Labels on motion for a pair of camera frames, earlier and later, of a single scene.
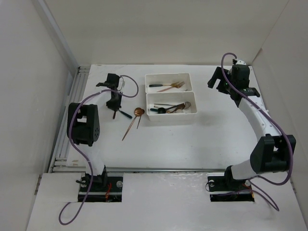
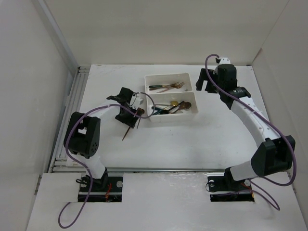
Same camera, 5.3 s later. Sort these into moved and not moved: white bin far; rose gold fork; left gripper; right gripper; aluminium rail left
Moved: left gripper; right gripper; rose gold fork
Not moved: white bin far; aluminium rail left
